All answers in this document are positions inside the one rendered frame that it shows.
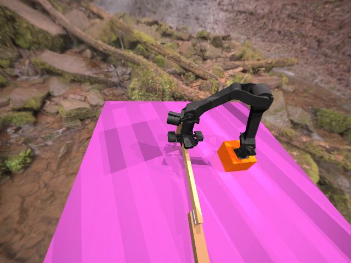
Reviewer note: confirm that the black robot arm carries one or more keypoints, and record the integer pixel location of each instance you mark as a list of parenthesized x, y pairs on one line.
[(260, 98)]

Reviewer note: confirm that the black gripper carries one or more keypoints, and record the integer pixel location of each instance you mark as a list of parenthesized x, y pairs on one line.
[(172, 135)]

